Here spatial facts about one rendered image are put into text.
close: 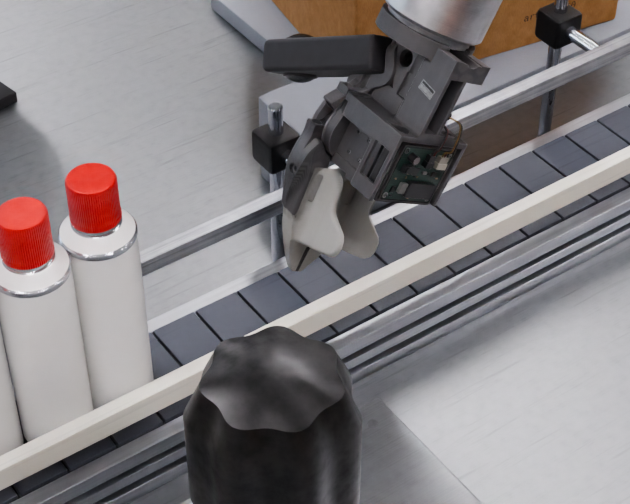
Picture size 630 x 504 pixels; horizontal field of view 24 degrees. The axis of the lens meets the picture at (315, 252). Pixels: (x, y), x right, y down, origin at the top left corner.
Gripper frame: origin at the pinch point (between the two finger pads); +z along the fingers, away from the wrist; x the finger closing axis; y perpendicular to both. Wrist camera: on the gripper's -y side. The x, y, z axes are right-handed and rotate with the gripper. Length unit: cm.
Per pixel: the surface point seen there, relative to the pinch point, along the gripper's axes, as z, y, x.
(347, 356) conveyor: 6.0, 5.5, 4.6
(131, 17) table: 3, -49, 16
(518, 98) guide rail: -14.0, -2.7, 19.9
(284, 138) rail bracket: -5.3, -7.9, 2.0
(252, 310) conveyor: 6.4, -1.1, -0.2
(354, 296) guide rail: 0.9, 4.9, 2.8
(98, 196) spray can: -4.6, 2.1, -21.6
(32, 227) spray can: -2.4, 2.6, -25.9
